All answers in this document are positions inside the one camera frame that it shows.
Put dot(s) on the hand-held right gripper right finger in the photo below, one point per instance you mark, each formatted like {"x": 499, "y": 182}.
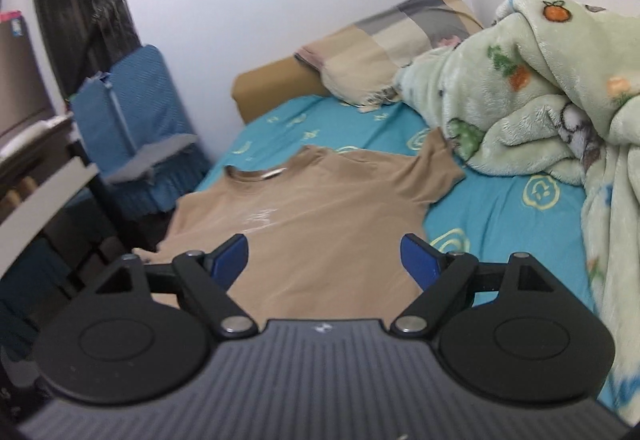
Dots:
{"x": 416, "y": 261}

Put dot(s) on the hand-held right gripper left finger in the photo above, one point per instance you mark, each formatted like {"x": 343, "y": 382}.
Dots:
{"x": 231, "y": 259}

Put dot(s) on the tan t-shirt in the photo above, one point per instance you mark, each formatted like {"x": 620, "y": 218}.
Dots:
{"x": 310, "y": 240}

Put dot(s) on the blue printed bed sheet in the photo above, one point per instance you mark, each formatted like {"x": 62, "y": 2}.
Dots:
{"x": 500, "y": 205}

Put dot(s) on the blue covered chair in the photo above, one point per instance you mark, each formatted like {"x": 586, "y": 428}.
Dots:
{"x": 135, "y": 119}

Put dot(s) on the tan bed headboard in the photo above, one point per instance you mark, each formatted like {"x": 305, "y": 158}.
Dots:
{"x": 272, "y": 87}

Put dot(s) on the green printed fleece blanket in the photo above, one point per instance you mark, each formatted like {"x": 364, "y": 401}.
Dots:
{"x": 560, "y": 119}

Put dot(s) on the beige and grey checked pillow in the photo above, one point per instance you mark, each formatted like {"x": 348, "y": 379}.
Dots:
{"x": 385, "y": 44}

